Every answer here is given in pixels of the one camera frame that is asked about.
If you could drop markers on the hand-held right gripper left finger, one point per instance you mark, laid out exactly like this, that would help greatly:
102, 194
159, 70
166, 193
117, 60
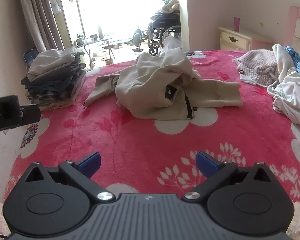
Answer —
90, 163

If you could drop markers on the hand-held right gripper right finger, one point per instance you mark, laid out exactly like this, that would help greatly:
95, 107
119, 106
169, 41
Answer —
206, 163

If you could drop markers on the beige zip jacket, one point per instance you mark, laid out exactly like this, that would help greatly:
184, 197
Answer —
145, 80

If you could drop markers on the stack of folded clothes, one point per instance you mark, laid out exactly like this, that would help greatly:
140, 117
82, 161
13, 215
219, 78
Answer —
55, 85

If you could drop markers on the blue box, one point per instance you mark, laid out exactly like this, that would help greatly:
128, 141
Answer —
30, 57

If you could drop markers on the beige curtain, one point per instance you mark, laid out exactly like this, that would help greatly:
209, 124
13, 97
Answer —
37, 12

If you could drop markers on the pink checked white garment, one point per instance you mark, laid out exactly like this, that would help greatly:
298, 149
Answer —
257, 65

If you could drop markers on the folding table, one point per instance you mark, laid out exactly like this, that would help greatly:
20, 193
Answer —
95, 41

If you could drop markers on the hanging clear plastic bag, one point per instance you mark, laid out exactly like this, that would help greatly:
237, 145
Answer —
54, 5

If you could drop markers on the white plastic bag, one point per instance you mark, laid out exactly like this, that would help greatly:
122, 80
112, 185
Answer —
171, 43

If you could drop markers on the cream nightstand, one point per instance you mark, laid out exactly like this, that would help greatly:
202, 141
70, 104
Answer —
240, 41

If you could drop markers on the dark standing object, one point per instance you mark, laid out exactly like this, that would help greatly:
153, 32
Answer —
137, 37

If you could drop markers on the black wheelchair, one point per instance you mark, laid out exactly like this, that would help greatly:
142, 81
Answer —
165, 25

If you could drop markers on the bundle of cloths on wheelchair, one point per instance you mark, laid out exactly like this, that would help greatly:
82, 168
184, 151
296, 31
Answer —
170, 5

